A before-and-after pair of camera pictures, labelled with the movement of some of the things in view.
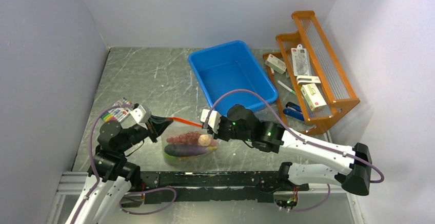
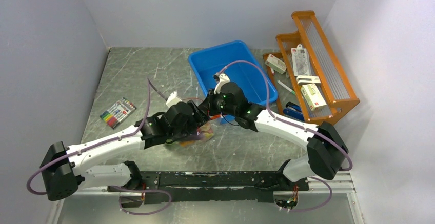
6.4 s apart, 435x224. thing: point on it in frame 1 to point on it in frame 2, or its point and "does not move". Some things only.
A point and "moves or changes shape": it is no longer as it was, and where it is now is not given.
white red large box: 313,96 does not move
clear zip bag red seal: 186,144 moves or changes shape
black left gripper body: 134,134 to 197,120
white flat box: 302,80 does not move
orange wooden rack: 309,84 does not move
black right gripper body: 226,131 to 214,105
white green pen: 287,87 does not move
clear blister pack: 300,61 does not move
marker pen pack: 119,114 does not move
